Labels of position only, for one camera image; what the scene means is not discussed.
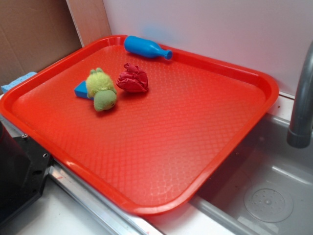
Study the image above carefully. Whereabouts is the blue sponge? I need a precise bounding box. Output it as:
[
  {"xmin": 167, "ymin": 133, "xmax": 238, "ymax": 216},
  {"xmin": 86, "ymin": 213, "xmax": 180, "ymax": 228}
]
[{"xmin": 1, "ymin": 71, "xmax": 37, "ymax": 93}]

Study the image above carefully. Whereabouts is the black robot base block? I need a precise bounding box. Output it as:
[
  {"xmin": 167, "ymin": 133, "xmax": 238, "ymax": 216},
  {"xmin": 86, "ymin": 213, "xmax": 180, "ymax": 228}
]
[{"xmin": 0, "ymin": 124, "xmax": 52, "ymax": 227}]

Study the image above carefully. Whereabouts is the grey plastic sink basin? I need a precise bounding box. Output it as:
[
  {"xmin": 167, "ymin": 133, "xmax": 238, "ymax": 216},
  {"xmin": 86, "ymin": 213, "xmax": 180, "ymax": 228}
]
[{"xmin": 149, "ymin": 115, "xmax": 313, "ymax": 235}]

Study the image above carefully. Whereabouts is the red plastic tray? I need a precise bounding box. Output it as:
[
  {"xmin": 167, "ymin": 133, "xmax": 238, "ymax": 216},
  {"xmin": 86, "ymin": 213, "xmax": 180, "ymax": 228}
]
[{"xmin": 0, "ymin": 35, "xmax": 279, "ymax": 215}]

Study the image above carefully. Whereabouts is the green plush turtle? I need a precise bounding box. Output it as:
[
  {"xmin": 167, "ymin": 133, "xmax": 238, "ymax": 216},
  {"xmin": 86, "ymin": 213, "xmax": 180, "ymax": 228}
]
[{"xmin": 86, "ymin": 68, "xmax": 117, "ymax": 112}]

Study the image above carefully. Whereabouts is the brown cardboard panel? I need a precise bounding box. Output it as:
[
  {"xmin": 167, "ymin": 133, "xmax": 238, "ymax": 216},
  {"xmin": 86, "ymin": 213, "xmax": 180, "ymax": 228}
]
[{"xmin": 0, "ymin": 0, "xmax": 81, "ymax": 85}]

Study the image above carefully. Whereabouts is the blue plastic bottle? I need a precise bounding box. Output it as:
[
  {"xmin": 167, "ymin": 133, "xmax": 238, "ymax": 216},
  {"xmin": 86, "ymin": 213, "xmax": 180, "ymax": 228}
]
[{"xmin": 124, "ymin": 36, "xmax": 173, "ymax": 60}]

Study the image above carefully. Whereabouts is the crumpled red cloth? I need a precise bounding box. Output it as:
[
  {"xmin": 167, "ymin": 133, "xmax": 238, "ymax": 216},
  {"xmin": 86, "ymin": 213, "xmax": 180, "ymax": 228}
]
[{"xmin": 116, "ymin": 63, "xmax": 149, "ymax": 93}]

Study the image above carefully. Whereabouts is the blue wedge block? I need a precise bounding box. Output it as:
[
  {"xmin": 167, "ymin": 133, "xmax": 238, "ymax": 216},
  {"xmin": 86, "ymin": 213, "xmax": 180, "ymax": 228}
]
[{"xmin": 74, "ymin": 81, "xmax": 93, "ymax": 100}]

